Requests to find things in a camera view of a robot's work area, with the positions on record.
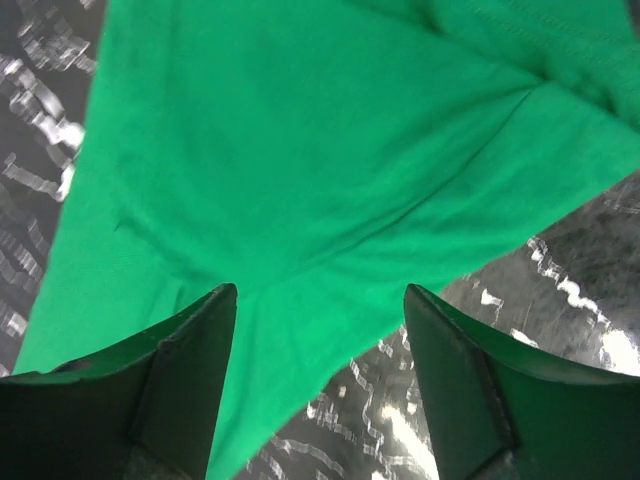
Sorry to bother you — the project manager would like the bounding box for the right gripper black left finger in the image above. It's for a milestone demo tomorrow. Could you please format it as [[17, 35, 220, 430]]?
[[1, 284, 237, 479]]

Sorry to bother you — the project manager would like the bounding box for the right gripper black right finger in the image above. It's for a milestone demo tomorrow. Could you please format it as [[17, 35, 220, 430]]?
[[404, 284, 639, 479]]

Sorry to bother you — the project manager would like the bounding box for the green t shirt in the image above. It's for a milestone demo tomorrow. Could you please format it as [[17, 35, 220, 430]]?
[[16, 0, 639, 479]]

